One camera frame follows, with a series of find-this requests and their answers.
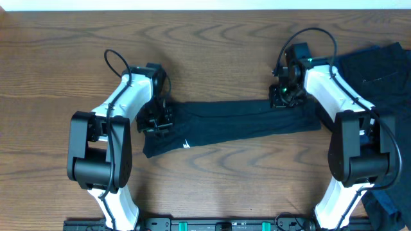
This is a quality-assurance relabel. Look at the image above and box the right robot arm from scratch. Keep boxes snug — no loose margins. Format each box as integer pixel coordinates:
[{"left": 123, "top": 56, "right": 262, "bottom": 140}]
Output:
[{"left": 270, "top": 43, "right": 402, "bottom": 230}]

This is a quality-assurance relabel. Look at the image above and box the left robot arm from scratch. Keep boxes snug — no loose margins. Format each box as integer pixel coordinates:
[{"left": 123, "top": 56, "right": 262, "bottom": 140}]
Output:
[{"left": 67, "top": 63, "right": 173, "bottom": 230}]

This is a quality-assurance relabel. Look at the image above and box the navy blue folded garment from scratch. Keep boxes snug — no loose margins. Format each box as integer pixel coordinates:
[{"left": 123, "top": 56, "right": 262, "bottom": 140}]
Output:
[{"left": 327, "top": 44, "right": 399, "bottom": 216}]

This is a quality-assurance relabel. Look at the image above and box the black folded garment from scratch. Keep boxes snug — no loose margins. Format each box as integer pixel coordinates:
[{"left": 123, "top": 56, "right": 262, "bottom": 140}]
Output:
[{"left": 335, "top": 43, "right": 410, "bottom": 230}]

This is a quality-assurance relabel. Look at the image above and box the dark teal t-shirt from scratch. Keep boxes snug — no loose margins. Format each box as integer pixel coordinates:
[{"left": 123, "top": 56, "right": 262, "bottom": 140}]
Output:
[{"left": 143, "top": 100, "right": 321, "bottom": 158}]

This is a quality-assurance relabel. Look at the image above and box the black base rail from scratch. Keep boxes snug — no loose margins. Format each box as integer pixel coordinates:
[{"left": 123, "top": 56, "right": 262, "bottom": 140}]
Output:
[{"left": 62, "top": 216, "right": 373, "bottom": 231}]

